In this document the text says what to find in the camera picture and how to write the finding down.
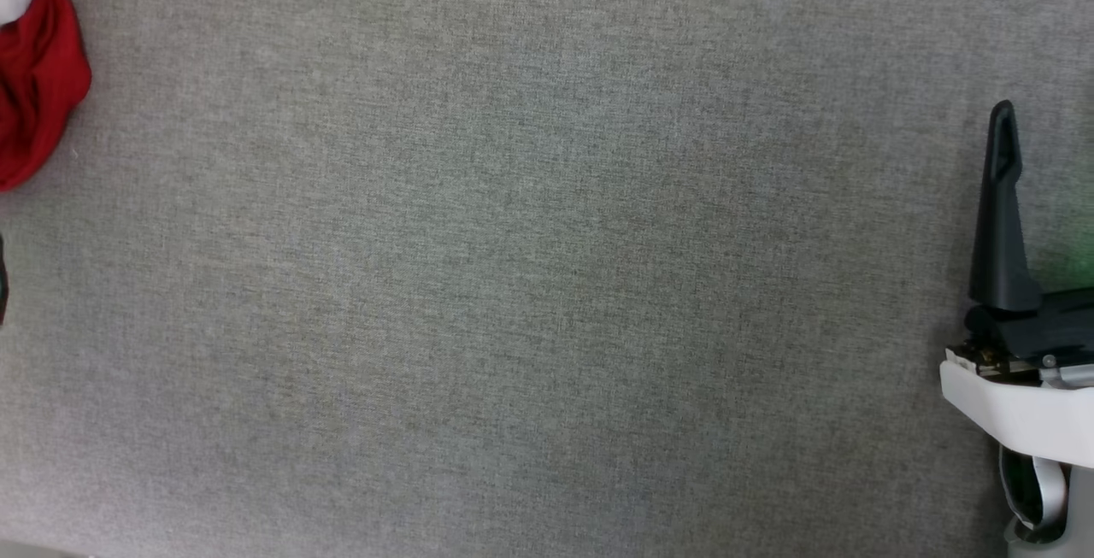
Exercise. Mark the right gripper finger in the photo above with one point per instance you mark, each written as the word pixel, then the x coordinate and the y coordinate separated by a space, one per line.
pixel 1000 242

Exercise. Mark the red garment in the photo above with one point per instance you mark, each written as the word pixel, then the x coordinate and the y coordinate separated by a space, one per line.
pixel 38 88

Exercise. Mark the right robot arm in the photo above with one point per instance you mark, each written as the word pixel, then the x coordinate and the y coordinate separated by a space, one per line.
pixel 1081 511

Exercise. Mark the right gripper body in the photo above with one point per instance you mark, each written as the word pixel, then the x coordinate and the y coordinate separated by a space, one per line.
pixel 1026 413

